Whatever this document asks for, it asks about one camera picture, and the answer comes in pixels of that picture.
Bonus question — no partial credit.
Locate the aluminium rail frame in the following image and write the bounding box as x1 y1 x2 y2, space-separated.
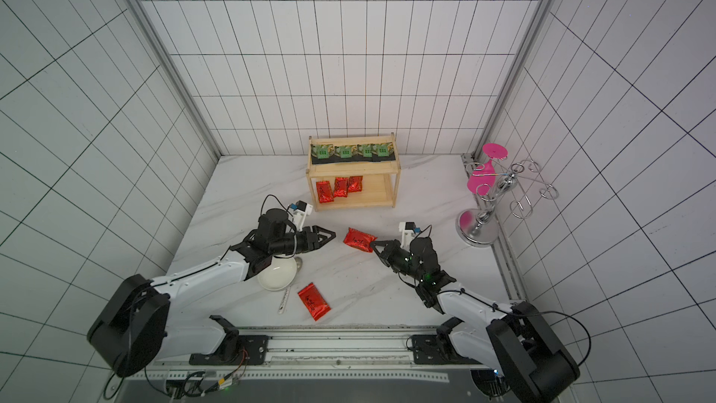
103 330 516 401

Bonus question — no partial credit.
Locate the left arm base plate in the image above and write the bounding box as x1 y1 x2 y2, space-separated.
189 335 270 367

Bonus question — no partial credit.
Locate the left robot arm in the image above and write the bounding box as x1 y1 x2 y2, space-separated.
87 201 336 378

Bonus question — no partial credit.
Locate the wooden two-tier shelf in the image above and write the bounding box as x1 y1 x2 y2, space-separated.
306 134 401 211

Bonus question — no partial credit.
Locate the red tea bag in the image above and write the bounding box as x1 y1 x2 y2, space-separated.
298 283 331 321
333 177 349 198
343 228 377 253
347 175 363 193
316 180 335 203

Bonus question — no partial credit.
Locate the white bowl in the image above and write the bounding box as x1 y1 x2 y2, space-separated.
257 257 301 292

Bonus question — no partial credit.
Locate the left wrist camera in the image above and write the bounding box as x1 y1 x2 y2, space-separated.
288 201 313 231

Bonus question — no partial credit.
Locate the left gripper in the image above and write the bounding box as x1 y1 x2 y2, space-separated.
270 224 336 255

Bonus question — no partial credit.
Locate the chrome cup rack stand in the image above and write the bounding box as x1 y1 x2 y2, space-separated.
456 159 559 247

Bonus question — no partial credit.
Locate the pink plastic wine glass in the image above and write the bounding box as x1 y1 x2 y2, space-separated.
467 143 508 197

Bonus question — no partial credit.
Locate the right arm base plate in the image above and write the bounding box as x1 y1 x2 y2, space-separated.
408 334 465 366

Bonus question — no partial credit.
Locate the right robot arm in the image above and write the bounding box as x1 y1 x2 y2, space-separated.
371 237 581 402

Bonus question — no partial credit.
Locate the green tea bag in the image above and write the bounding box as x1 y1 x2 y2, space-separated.
372 143 395 162
357 144 374 162
311 144 335 164
334 145 358 162

